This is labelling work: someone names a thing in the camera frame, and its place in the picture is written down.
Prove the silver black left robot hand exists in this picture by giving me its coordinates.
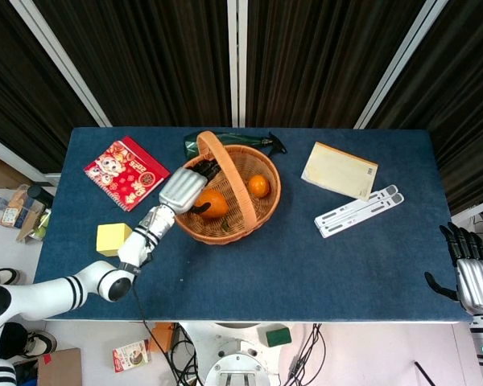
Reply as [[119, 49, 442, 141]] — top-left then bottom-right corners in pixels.
[[159, 159, 222, 215]]

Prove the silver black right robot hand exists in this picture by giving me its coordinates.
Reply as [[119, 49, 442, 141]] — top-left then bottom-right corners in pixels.
[[424, 222, 483, 315]]

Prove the large orange fruit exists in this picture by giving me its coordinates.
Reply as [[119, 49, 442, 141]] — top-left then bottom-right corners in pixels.
[[195, 188, 229, 220]]

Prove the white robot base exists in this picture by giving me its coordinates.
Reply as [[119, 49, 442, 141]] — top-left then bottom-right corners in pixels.
[[203, 321, 283, 386]]

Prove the red spiral calendar notebook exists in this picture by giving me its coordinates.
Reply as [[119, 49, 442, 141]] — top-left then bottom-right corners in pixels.
[[83, 135, 171, 213]]

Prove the small orange fruit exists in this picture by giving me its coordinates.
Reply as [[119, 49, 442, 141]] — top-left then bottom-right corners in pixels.
[[247, 175, 271, 199]]

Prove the green spray bottle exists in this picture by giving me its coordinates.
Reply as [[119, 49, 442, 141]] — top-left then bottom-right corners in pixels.
[[184, 130, 289, 160]]

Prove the yellow foam block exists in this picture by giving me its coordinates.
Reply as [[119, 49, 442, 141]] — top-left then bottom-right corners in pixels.
[[96, 223, 134, 257]]

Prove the blue velvet tablecloth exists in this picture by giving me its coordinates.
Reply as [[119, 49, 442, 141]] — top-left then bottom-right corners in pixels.
[[32, 126, 474, 325]]

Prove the white folding laptop stand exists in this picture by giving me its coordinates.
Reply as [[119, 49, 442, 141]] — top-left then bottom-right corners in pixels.
[[314, 184, 405, 239]]

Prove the black cylinder bottle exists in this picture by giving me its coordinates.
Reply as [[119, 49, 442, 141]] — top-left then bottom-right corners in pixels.
[[27, 183, 54, 207]]

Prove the beige paperback book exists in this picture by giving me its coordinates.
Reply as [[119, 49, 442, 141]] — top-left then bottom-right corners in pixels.
[[300, 141, 379, 202]]

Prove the open box of clutter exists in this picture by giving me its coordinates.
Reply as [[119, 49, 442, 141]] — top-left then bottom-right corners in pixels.
[[0, 184, 52, 242]]

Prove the small red white carton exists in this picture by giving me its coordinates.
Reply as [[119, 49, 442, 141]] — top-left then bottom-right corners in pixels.
[[112, 339, 152, 373]]

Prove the green block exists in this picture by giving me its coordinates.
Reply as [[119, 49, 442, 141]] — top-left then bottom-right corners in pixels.
[[265, 326, 291, 348]]

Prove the brown cardboard box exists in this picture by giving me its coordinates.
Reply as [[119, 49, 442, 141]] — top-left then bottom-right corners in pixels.
[[37, 347, 83, 386]]

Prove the wicker basket with handle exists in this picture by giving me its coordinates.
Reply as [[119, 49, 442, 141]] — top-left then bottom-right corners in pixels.
[[172, 130, 282, 245]]

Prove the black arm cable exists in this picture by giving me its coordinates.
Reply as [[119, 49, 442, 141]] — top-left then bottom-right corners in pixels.
[[131, 276, 180, 386]]

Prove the white frame post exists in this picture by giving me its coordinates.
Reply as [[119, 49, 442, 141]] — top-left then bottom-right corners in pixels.
[[227, 0, 249, 128], [353, 0, 454, 129], [10, 0, 113, 128]]

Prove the white frame beam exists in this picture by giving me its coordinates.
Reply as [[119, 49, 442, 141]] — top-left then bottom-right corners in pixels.
[[0, 130, 61, 186]]

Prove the black cable bundle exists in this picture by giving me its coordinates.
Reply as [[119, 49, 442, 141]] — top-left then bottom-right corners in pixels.
[[287, 323, 327, 386], [168, 323, 205, 386]]

